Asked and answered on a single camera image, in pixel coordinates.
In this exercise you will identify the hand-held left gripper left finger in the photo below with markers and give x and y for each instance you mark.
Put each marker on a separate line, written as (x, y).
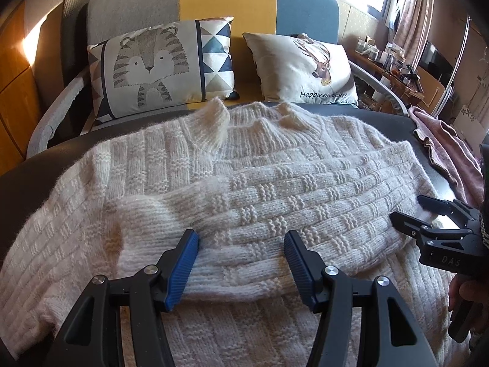
(181, 271)

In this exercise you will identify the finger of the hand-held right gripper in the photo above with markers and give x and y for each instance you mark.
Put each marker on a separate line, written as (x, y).
(408, 223)
(433, 203)

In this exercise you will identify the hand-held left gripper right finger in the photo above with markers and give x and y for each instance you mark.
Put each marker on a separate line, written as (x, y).
(301, 271)

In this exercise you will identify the white knit sweater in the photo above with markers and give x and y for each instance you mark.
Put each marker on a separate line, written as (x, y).
(267, 198)

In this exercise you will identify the person's right hand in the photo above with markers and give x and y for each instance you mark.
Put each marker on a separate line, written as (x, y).
(479, 292)

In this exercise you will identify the pink knit sweater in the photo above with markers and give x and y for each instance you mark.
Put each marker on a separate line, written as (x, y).
(450, 145)

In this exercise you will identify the white panel with flower stickers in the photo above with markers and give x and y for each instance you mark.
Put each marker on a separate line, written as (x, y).
(468, 122)

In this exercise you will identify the wooden folding table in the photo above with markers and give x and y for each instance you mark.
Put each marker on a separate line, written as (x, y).
(431, 88)

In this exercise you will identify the black handheld tool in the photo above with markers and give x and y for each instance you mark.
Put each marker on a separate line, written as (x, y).
(412, 74)

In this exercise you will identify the black television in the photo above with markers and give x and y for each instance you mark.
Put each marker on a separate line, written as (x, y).
(435, 61)

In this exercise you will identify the white metal stand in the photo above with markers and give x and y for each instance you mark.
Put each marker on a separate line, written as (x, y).
(458, 53)

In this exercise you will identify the clear plastic container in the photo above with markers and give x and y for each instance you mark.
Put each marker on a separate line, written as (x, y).
(395, 55)

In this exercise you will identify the wooden side table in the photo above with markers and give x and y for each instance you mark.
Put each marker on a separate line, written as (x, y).
(366, 61)

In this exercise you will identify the group of small jars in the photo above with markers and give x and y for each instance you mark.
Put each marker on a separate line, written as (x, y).
(370, 47)

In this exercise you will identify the deer print cushion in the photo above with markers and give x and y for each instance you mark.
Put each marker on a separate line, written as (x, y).
(298, 68)

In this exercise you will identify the pink patterned curtain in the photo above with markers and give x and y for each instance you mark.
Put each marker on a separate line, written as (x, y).
(410, 7)

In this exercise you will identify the tiger print cushion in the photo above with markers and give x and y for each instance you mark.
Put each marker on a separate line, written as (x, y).
(152, 65)

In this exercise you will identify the wooden wardrobe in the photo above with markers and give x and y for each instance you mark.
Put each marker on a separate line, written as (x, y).
(19, 103)

